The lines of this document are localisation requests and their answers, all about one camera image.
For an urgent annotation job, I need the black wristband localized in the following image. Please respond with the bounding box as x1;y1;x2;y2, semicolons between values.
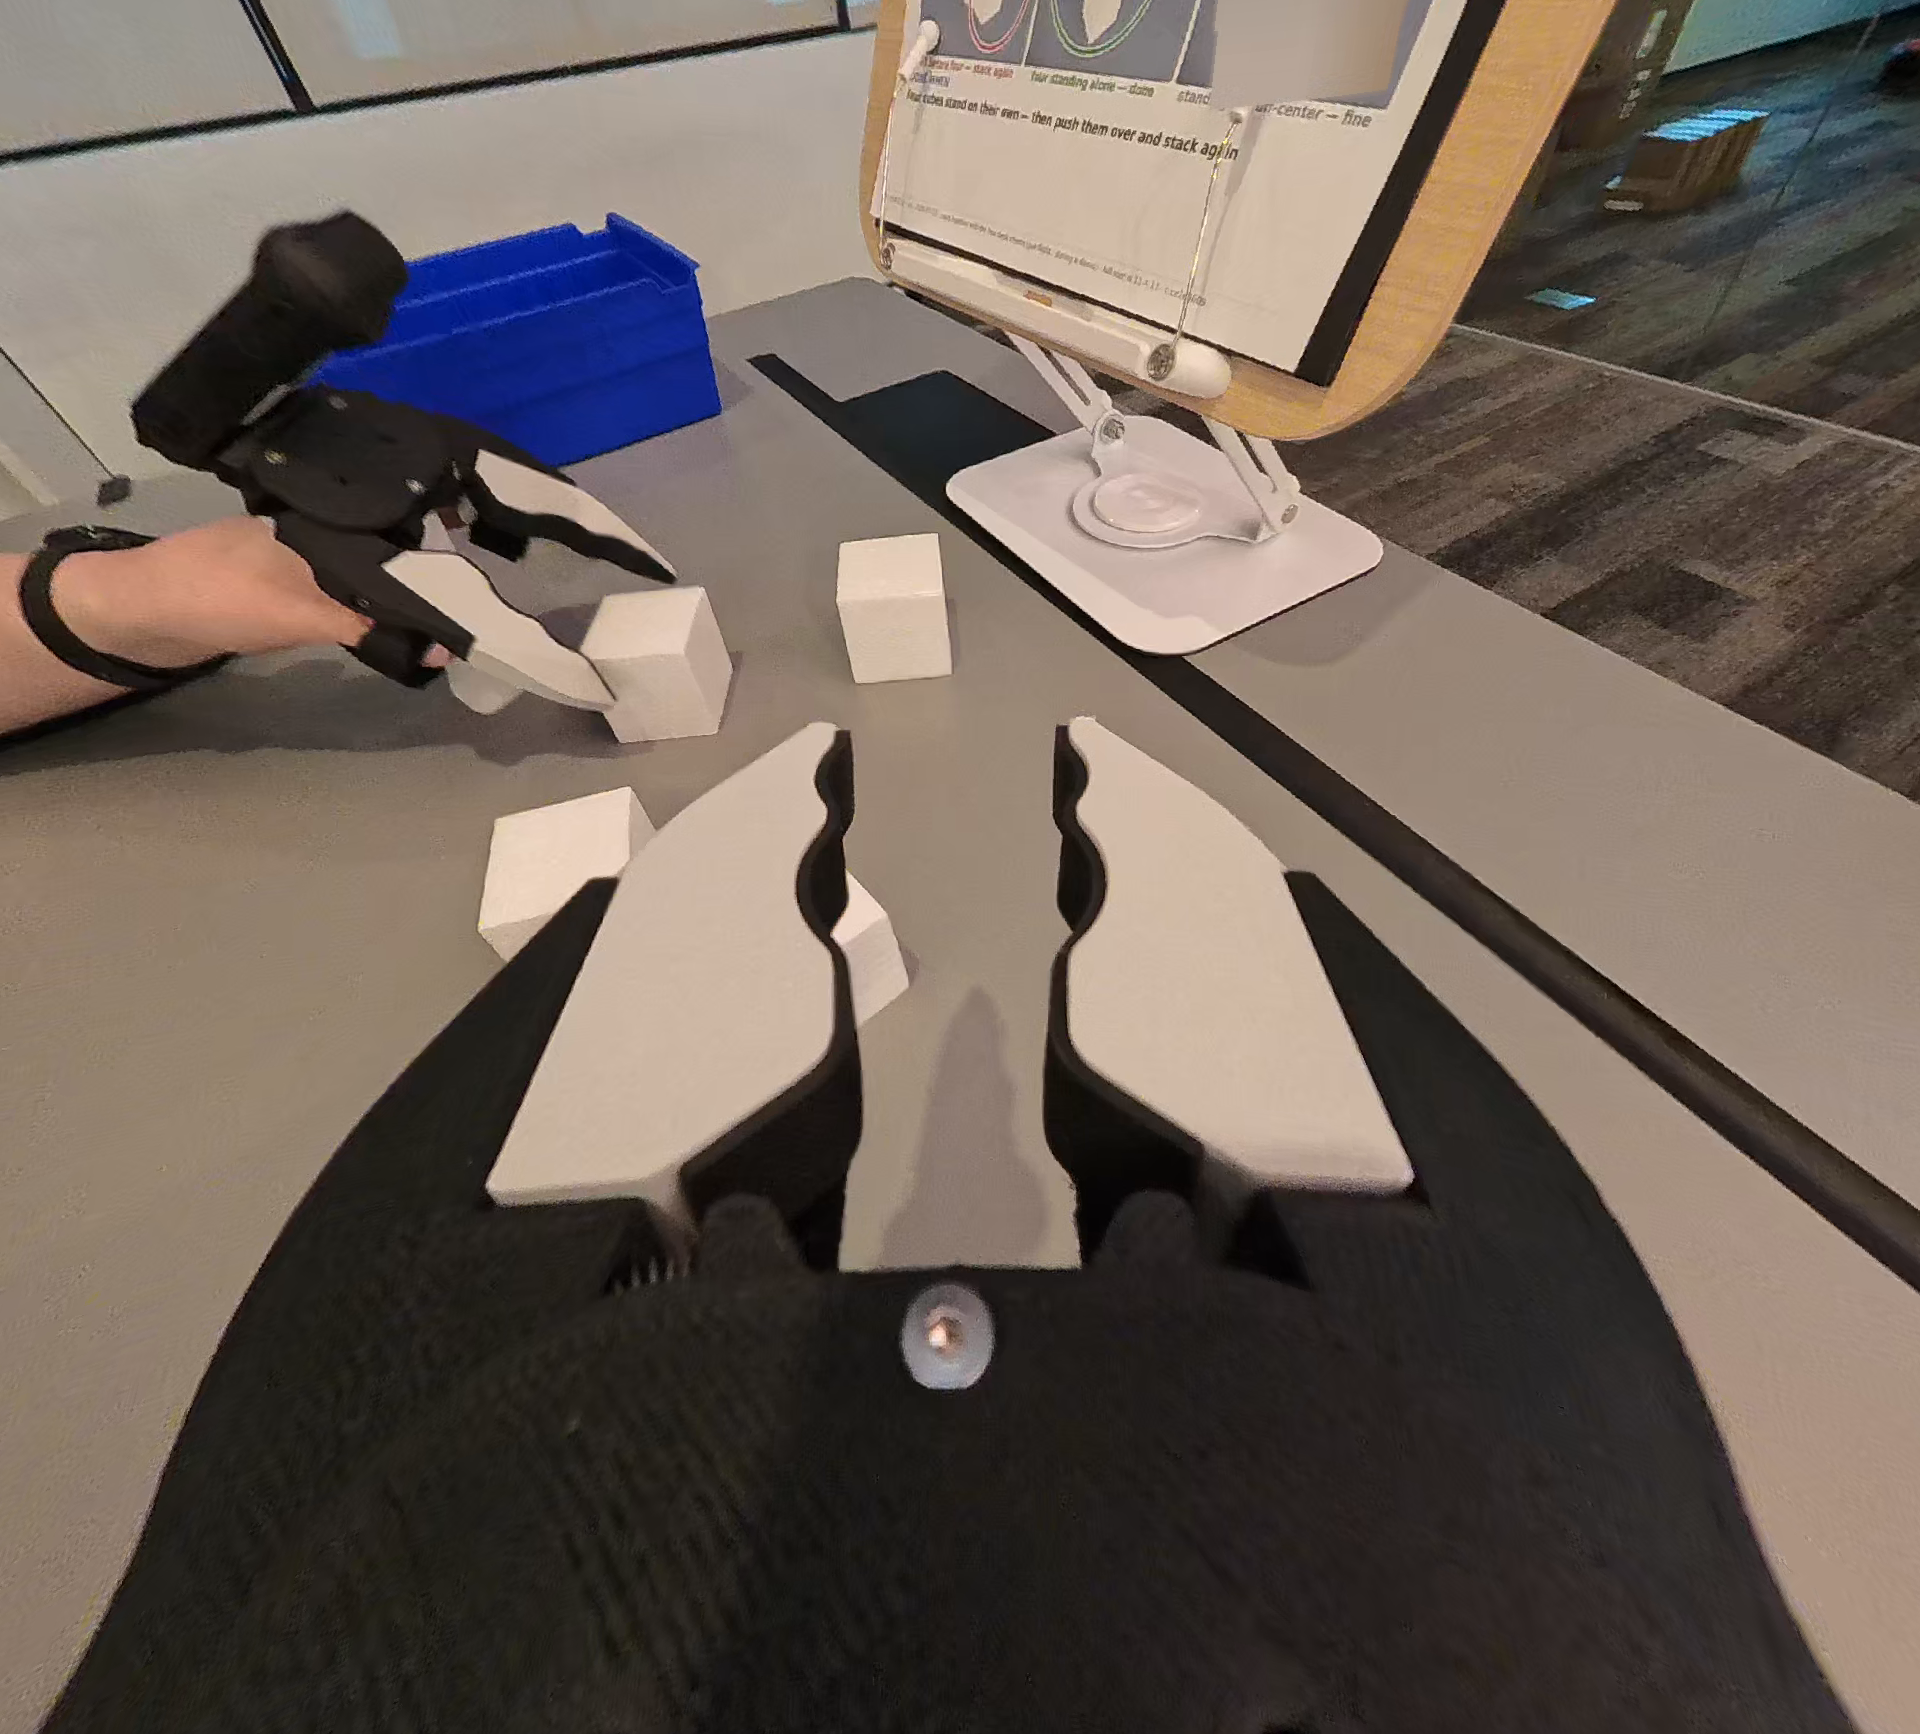
18;524;237;696

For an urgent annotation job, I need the white foam cube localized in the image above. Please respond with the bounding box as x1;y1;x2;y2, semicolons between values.
833;535;955;688
823;871;911;1032
478;787;655;966
575;584;736;745

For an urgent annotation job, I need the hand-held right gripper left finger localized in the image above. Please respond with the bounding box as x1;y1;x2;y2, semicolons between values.
483;721;870;1268

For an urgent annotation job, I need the stack of cardboard boxes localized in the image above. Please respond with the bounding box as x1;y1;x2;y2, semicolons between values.
1491;0;1723;259

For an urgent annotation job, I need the blue plastic bin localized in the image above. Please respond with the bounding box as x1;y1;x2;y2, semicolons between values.
306;210;726;470

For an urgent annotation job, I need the person's left hand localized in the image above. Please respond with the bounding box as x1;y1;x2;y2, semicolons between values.
66;517;456;685

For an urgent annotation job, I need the printed instruction sheet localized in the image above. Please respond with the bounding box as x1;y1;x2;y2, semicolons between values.
870;0;1591;390

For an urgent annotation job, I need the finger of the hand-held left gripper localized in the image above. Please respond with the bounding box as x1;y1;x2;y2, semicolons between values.
449;451;680;587
380;549;619;716

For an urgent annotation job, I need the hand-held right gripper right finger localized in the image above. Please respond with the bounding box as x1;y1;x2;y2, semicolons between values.
1041;716;1415;1268

